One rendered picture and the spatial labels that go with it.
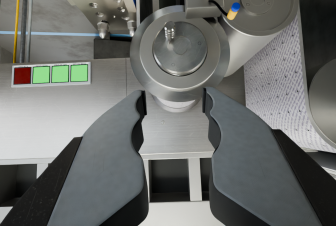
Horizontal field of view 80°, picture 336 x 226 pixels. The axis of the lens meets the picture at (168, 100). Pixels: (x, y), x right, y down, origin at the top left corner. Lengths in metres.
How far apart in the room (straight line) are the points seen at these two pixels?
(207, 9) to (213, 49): 0.05
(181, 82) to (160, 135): 0.35
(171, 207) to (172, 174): 0.10
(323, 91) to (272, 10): 0.14
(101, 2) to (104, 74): 0.20
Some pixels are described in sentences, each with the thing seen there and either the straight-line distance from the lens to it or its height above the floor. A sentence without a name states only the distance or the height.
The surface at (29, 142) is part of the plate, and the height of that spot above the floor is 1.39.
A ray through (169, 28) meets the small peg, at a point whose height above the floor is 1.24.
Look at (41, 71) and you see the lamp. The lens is 0.75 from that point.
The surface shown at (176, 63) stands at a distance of 0.28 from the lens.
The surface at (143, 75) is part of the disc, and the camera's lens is 0.30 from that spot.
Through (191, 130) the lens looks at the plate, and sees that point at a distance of 0.61.
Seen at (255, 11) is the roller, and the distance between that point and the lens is 0.35.
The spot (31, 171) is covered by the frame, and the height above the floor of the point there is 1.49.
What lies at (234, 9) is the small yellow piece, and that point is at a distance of 0.25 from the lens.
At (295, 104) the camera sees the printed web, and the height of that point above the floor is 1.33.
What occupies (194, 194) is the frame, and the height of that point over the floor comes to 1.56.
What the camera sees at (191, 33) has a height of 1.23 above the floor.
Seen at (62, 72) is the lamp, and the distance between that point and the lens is 0.72.
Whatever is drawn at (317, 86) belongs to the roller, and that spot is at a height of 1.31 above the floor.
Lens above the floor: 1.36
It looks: 7 degrees down
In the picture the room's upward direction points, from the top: 178 degrees clockwise
